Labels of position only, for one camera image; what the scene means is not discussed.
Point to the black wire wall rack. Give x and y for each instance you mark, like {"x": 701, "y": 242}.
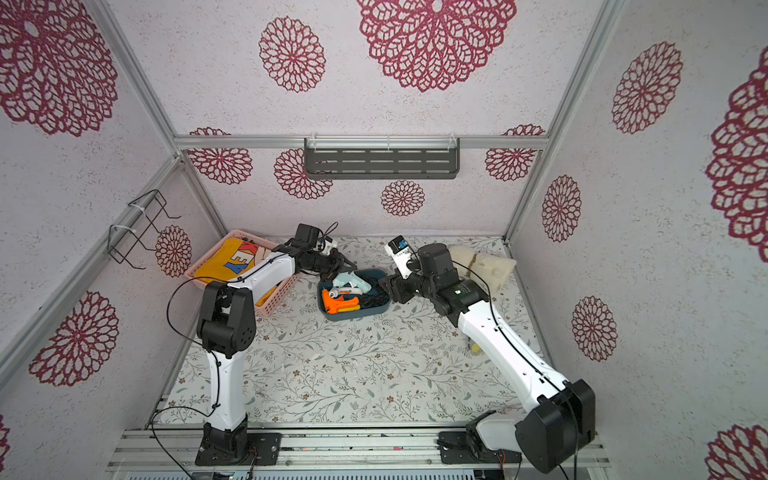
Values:
{"x": 123, "y": 239}

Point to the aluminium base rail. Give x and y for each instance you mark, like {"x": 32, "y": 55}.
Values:
{"x": 298, "y": 448}

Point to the mint green hot glue gun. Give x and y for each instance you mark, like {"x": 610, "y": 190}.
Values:
{"x": 353, "y": 280}

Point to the white hot glue gun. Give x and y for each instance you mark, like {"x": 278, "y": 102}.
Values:
{"x": 337, "y": 292}

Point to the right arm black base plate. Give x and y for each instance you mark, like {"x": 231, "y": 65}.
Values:
{"x": 462, "y": 447}

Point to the white plush toy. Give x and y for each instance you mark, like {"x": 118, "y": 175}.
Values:
{"x": 482, "y": 267}

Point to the yellow cartoon t-shirt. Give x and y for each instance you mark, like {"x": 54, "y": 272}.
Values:
{"x": 230, "y": 257}

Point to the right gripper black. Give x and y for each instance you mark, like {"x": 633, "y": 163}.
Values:
{"x": 398, "y": 287}

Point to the grey wall shelf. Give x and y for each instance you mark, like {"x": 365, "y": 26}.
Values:
{"x": 385, "y": 159}

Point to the pink plastic basket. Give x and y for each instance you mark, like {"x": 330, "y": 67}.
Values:
{"x": 275, "y": 298}

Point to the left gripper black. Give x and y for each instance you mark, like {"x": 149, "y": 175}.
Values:
{"x": 337, "y": 265}

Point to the orange hot glue gun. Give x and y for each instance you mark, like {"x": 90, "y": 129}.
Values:
{"x": 333, "y": 306}

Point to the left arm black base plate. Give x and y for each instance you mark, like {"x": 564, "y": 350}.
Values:
{"x": 259, "y": 449}

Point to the teal plastic storage box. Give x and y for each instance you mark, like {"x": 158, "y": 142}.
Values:
{"x": 375, "y": 302}

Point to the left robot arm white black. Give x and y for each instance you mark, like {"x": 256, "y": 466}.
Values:
{"x": 227, "y": 319}

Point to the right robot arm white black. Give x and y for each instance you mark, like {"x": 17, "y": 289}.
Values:
{"x": 560, "y": 415}

